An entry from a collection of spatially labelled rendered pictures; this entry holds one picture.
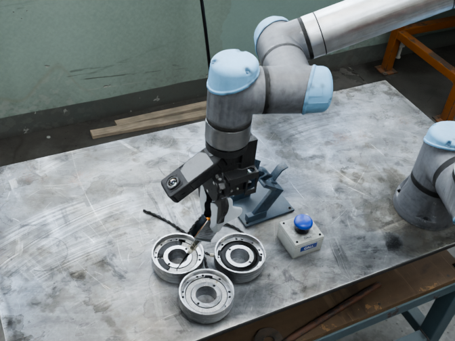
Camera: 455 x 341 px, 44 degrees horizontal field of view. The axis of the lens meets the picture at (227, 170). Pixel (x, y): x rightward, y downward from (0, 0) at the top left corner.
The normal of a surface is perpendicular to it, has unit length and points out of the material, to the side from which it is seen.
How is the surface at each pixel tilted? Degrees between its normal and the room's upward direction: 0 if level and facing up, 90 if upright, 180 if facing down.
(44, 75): 90
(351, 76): 0
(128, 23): 90
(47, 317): 0
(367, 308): 0
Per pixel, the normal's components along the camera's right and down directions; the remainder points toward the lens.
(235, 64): 0.07, -0.74
